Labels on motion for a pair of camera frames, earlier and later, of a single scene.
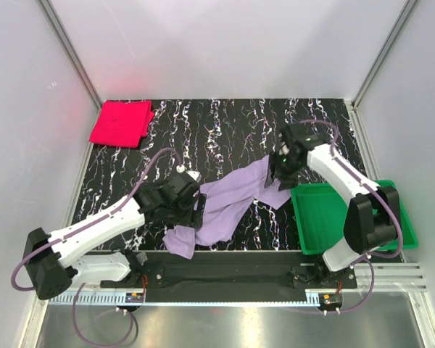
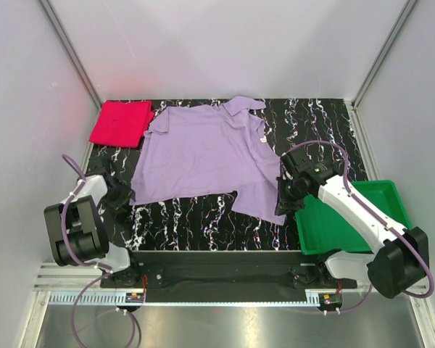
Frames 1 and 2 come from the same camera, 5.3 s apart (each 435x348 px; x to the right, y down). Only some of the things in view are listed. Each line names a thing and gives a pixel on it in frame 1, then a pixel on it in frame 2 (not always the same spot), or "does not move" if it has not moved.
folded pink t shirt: (122, 122) does not move
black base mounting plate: (231, 272) does not move
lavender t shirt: (223, 204) to (209, 149)
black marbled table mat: (216, 173) does not move
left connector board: (134, 297) does not move
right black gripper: (274, 172) to (284, 206)
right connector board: (330, 299) does not move
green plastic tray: (320, 214) does not move
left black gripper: (194, 217) to (125, 193)
